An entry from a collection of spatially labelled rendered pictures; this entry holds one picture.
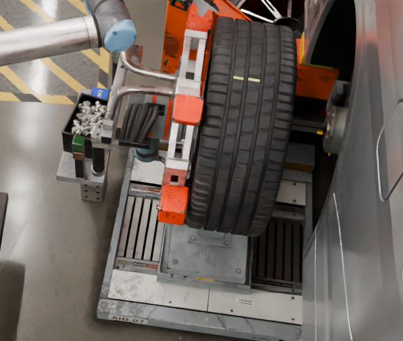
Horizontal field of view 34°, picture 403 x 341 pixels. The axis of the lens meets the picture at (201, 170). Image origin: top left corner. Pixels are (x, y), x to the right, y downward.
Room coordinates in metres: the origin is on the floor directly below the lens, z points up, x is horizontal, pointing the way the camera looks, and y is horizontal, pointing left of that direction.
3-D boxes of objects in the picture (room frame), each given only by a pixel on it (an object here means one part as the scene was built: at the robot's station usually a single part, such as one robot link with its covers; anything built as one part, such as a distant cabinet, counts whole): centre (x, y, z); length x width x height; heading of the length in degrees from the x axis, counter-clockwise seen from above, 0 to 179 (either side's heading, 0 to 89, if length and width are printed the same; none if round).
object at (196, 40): (1.31, 0.09, 0.85); 0.54 x 0.07 x 0.54; 4
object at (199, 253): (1.32, -0.08, 0.32); 0.40 x 0.30 x 0.28; 4
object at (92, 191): (1.52, 0.44, 0.21); 0.10 x 0.10 x 0.42; 4
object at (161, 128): (1.31, 0.16, 0.85); 0.21 x 0.14 x 0.14; 94
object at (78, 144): (1.29, 0.42, 0.64); 0.04 x 0.04 x 0.04; 4
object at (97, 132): (1.13, 0.28, 0.93); 0.09 x 0.05 x 0.05; 94
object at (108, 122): (1.21, 0.20, 1.03); 0.19 x 0.18 x 0.11; 94
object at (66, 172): (1.49, 0.44, 0.44); 0.43 x 0.17 x 0.03; 4
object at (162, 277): (1.38, -0.08, 0.13); 0.50 x 0.36 x 0.10; 4
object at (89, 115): (1.47, 0.44, 0.51); 0.20 x 0.14 x 0.13; 175
